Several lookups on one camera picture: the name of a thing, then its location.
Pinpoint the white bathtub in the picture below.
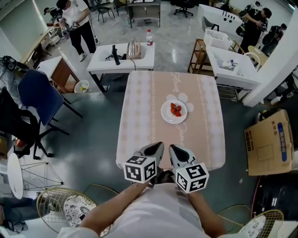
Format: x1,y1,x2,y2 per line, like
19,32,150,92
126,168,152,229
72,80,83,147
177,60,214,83
197,3,244,39

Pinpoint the brown cardboard box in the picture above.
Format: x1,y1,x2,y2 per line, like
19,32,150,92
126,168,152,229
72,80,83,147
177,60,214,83
244,108,295,176

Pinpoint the black metal chair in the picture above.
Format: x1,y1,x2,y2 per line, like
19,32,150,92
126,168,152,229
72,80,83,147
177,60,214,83
95,4,116,23

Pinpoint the gold wire chair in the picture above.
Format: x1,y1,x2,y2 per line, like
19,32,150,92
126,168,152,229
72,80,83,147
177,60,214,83
36,183,119,235
217,204,284,238

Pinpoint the white plastic basket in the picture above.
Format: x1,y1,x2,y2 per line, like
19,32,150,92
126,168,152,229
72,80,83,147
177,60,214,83
203,28,233,50

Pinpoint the white desk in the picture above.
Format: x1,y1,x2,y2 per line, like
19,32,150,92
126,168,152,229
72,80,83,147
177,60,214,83
86,42,156,93

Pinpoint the wooden shelf stand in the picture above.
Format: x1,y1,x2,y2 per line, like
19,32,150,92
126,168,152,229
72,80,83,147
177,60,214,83
187,38,214,74

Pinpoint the round white side table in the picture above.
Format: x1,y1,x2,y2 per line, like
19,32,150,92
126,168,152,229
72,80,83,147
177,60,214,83
7,152,65,200

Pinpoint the brown cabinet with white top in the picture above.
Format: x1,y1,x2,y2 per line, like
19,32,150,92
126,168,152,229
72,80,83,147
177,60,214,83
36,55,81,93

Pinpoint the white round plate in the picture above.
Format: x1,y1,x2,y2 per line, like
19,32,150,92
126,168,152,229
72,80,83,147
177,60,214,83
160,99,188,124

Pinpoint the white table with metal rack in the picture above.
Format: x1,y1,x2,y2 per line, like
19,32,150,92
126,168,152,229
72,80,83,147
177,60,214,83
205,45,262,102

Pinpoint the person's left forearm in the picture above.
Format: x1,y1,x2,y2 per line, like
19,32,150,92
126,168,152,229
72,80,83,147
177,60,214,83
79,181,152,235

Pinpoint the black case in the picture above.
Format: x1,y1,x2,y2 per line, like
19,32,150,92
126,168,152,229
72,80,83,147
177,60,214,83
251,176,298,219

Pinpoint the table with pink tablecloth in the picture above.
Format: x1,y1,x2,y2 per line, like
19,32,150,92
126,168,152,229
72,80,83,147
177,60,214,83
115,70,226,172

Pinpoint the white mesh waste basket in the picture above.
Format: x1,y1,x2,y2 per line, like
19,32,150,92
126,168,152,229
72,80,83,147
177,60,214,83
74,79,90,93

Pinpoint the black upright rod appliance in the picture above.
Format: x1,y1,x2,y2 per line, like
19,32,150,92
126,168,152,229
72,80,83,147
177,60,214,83
111,45,121,66

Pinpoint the round wooden table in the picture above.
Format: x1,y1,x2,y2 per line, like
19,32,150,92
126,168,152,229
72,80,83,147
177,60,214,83
247,45,268,65

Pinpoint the grey metal desk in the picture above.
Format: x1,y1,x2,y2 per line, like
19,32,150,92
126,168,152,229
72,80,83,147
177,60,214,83
127,0,162,28

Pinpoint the floral round seat cushion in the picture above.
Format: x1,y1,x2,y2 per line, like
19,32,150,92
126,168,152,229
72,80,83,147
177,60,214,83
63,194,98,228
242,215,266,238

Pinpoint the person's right forearm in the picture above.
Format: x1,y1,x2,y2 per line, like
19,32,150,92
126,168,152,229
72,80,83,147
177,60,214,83
187,190,228,237

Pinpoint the black swivel chair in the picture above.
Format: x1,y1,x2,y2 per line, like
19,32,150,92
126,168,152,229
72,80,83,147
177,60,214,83
171,0,195,18

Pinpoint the steel electric kettle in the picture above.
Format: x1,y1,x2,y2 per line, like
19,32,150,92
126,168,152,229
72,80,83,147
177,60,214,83
126,40,142,60

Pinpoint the black office chair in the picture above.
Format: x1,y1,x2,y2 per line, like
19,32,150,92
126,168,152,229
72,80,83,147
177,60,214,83
0,87,70,160

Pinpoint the blue shell chair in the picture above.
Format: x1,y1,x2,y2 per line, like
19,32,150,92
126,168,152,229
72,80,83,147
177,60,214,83
17,69,83,135

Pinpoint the white plastic bottle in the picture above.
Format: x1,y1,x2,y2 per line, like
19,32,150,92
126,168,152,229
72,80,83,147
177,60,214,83
270,95,283,106

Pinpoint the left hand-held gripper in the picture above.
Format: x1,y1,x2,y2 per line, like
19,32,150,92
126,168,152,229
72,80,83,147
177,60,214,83
122,141,165,185

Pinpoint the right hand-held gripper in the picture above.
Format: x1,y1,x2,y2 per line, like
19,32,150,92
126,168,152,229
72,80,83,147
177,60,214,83
169,144,210,194

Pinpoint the pink flower tablecloth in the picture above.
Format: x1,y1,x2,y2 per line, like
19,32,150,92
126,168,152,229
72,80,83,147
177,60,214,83
115,70,226,172

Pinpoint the person's white shirt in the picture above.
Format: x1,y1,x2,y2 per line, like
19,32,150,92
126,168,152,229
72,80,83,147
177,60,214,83
57,182,205,238

